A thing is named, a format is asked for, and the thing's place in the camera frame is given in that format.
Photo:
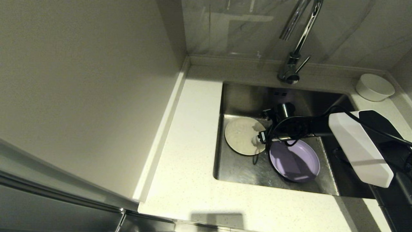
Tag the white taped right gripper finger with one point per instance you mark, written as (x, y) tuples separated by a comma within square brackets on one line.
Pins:
[(260, 126), (258, 139)]

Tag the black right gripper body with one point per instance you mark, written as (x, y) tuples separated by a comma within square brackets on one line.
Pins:
[(283, 132)]

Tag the cream round plate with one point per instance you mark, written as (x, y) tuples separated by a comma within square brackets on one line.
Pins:
[(239, 138)]

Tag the purple round plate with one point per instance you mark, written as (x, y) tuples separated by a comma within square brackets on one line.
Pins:
[(299, 164)]

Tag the white round bowl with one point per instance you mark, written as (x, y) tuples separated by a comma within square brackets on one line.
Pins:
[(375, 87)]

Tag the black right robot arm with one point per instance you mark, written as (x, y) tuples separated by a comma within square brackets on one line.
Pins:
[(360, 151)]

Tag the stainless steel sink basin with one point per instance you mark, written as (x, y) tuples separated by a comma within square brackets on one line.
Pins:
[(238, 167)]

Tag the chrome gooseneck faucet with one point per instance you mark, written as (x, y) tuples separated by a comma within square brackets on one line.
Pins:
[(291, 67)]

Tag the counter base cabinet front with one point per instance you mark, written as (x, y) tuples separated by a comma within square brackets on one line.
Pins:
[(145, 225)]

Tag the grey tall cabinet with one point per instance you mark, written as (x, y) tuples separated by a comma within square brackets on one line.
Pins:
[(80, 80)]

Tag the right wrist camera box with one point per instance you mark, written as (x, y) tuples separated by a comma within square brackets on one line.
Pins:
[(269, 114)]

